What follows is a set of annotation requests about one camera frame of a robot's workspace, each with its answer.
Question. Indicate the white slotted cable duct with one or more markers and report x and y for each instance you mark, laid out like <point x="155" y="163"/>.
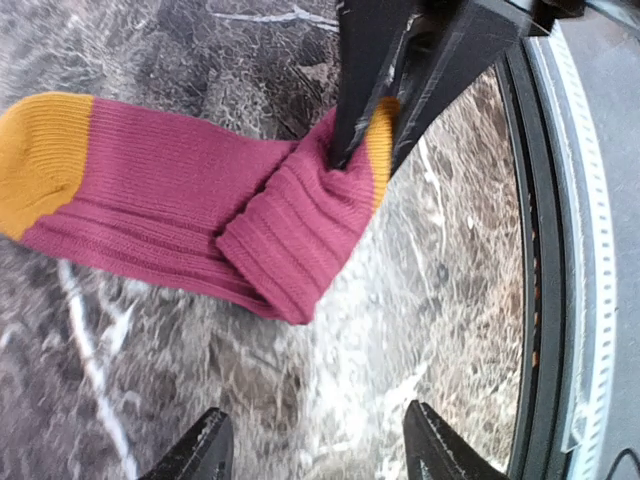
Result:
<point x="592" y="250"/>

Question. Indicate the black front frame rail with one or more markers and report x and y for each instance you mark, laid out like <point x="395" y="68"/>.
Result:
<point x="543" y="400"/>

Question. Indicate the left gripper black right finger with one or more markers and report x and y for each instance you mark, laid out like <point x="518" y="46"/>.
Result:
<point x="435" y="451"/>

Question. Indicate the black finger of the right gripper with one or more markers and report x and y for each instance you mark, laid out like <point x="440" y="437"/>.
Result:
<point x="441" y="62"/>
<point x="370" y="34"/>

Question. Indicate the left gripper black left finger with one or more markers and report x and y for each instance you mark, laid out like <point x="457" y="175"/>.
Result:
<point x="204" y="452"/>

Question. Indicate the maroon purple orange striped sock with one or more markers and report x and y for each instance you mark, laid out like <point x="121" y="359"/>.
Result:
<point x="179" y="202"/>

